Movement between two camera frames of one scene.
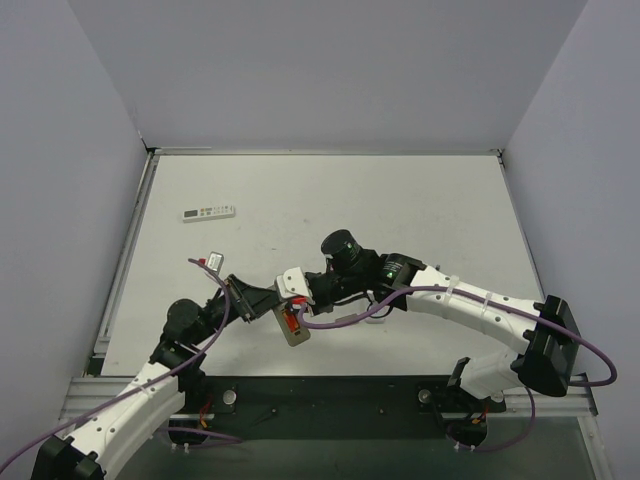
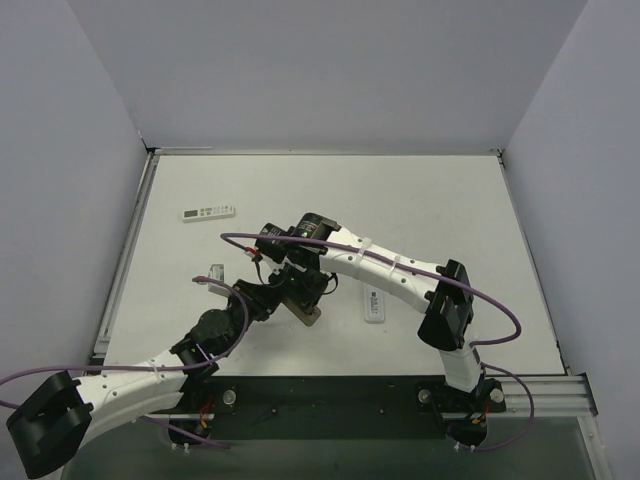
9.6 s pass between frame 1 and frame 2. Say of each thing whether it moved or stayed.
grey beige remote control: moved
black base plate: stayed
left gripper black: stayed
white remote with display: stayed
